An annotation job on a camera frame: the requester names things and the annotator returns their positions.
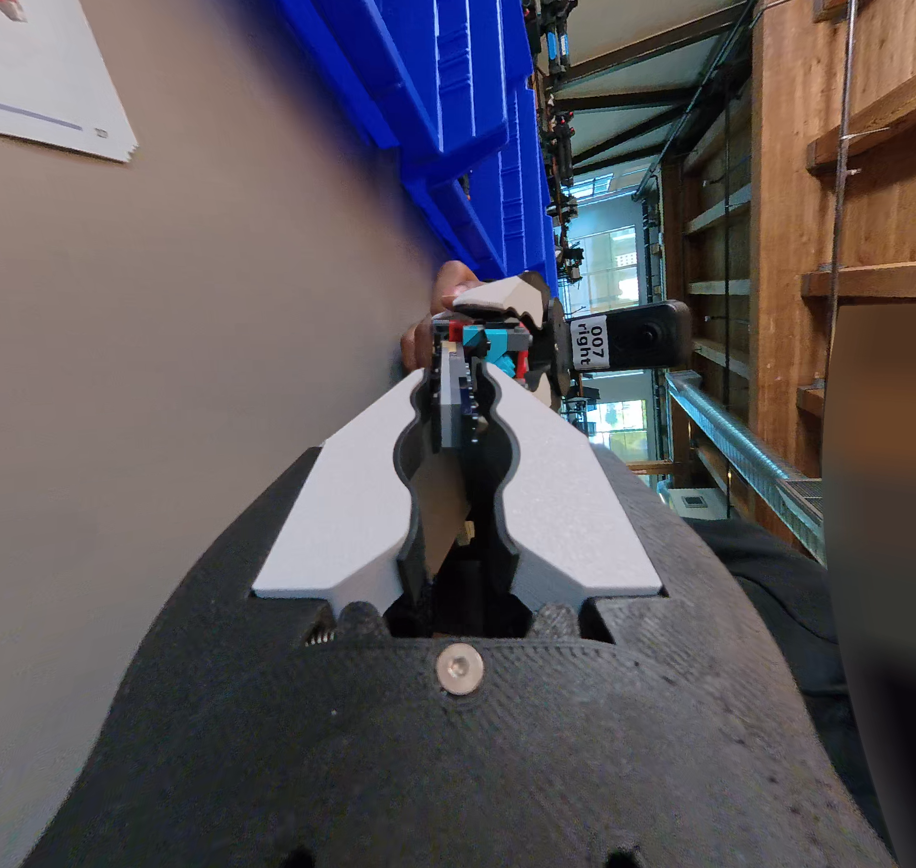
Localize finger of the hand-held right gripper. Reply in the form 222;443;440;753
526;367;563;411
451;272;552;326

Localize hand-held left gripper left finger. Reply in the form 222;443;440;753
250;369;436;611

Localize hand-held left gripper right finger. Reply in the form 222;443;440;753
478;363;664;611

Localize multicolour toy brick model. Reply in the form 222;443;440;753
428;313;534;547

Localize person's right hand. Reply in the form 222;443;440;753
399;260;480;374

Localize blue plastic storage bin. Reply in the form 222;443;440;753
236;0;512;175
401;73;559;282

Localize metal ceiling vent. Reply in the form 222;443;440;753
669;485;731;518

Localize equipment rig blue lights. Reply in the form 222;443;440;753
514;0;582;189

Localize toy brick instruction booklet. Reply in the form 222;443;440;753
0;0;138;164

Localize galvanized metal duct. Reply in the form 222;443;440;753
666;370;827;561

